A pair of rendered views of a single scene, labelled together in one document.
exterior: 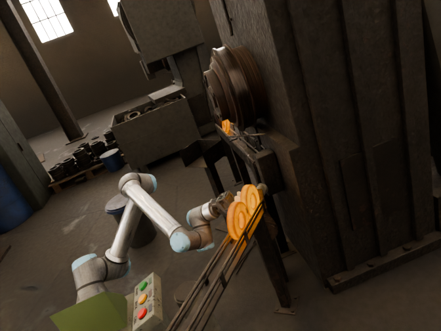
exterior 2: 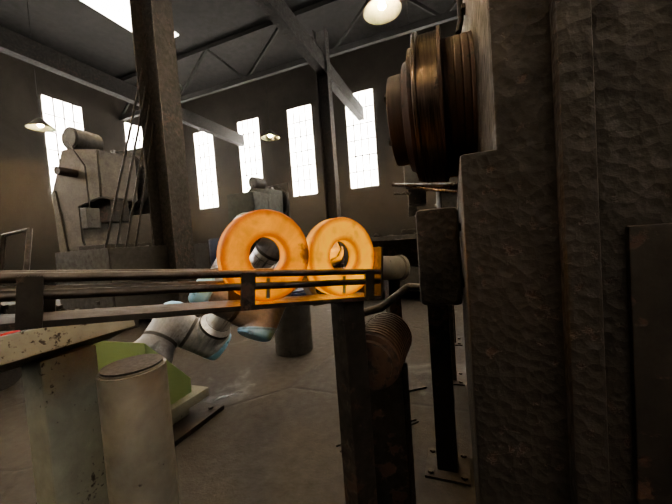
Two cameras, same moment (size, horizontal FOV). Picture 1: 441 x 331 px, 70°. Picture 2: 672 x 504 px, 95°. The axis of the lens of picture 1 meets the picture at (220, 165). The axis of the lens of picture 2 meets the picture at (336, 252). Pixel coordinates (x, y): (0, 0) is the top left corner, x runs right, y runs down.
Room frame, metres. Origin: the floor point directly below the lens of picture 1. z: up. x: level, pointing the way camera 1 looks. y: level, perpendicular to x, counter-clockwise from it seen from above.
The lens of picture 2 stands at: (0.68, -0.33, 0.74)
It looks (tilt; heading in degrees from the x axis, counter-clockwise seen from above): 2 degrees down; 25
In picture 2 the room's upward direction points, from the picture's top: 4 degrees counter-clockwise
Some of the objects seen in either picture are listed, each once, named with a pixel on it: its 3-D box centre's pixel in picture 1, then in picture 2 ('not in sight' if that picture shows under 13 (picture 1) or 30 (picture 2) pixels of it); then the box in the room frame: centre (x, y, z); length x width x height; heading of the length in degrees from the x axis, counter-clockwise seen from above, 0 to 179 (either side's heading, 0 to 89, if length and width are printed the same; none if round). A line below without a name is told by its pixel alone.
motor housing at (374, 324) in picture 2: (270, 251); (386, 426); (1.40, -0.09, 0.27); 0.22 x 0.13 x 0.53; 4
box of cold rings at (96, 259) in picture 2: not in sight; (142, 279); (2.99, 3.33, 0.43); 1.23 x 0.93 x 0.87; 2
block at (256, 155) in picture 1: (269, 171); (440, 256); (1.50, -0.24, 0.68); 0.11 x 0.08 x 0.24; 94
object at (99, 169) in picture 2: not in sight; (107, 215); (3.75, 5.29, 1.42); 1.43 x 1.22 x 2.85; 99
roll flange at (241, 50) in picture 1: (245, 84); (458, 110); (1.74, -0.29, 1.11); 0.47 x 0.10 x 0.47; 4
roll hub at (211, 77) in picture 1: (215, 96); (400, 122); (1.73, -0.11, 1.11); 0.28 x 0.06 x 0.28; 4
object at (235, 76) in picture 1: (231, 89); (431, 116); (1.74, -0.20, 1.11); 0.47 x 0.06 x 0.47; 4
